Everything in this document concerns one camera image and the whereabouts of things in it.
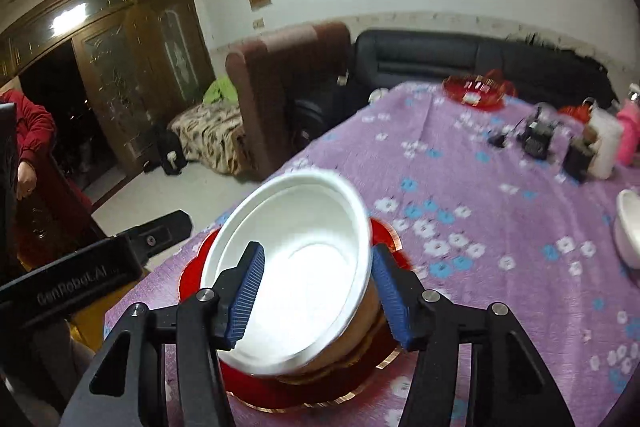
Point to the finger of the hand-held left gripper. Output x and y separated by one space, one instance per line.
165 234

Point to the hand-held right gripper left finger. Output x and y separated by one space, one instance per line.
242 302

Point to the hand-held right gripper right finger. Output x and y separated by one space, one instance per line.
392 302

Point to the red glass plate gold rim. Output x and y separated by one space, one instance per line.
192 279

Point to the wide white paper bowl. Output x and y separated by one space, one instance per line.
310 267

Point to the dark wooden chair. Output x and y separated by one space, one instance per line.
55 217

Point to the patterned blanket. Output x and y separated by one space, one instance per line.
210 137

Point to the green cloth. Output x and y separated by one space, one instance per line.
220 91

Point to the wooden double door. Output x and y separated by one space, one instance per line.
150 72

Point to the brown armchair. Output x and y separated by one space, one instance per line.
280 97

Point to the black small object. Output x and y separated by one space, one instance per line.
497 139
577 163
537 134

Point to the small white object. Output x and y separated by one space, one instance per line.
377 96

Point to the small red plate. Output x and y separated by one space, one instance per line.
460 87

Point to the black leather sofa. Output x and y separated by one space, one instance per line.
425 52

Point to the brown wooden lid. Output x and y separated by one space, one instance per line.
590 135

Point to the white plastic jar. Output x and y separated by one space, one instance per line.
607 147

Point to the pink bottle with knitted sleeve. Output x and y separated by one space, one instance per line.
631 132

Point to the wall socket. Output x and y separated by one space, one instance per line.
258 24

